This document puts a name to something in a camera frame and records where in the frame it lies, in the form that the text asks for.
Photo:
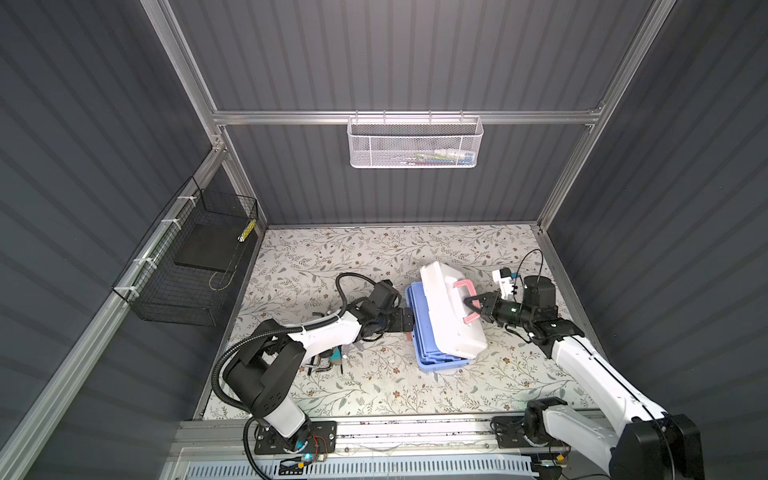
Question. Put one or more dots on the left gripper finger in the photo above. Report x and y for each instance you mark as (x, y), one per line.
(400, 326)
(401, 315)

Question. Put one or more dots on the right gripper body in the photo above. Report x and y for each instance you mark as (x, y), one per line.
(510, 312)

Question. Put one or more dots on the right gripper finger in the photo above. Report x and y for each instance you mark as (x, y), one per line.
(480, 301)
(476, 314)

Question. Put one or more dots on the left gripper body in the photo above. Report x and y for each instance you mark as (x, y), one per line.
(380, 322)

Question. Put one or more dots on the white blue plastic toolbox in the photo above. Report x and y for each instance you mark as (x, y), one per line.
(446, 334)

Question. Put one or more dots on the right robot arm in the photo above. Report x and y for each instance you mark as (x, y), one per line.
(642, 440)

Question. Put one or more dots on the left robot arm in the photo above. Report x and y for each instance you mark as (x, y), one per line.
(255, 374)

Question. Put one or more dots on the black hex key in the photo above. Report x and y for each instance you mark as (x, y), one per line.
(319, 364)

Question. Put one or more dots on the yellow marker in basket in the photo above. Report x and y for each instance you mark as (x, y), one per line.
(247, 231)

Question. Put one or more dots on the black pad in basket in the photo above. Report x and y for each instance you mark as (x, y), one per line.
(213, 248)

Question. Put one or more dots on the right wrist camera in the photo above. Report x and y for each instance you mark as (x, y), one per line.
(505, 279)

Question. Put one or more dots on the teal handled tool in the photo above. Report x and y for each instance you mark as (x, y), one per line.
(336, 357)

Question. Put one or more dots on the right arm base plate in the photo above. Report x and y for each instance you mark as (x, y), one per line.
(511, 431)

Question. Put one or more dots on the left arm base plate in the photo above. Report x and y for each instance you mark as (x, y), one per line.
(314, 437)

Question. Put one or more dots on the white perforated cable duct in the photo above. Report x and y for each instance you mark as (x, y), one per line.
(406, 467)

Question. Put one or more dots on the white wire mesh basket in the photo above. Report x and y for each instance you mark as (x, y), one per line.
(414, 142)

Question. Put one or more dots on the black wire basket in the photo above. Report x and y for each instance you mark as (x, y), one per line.
(158, 290)

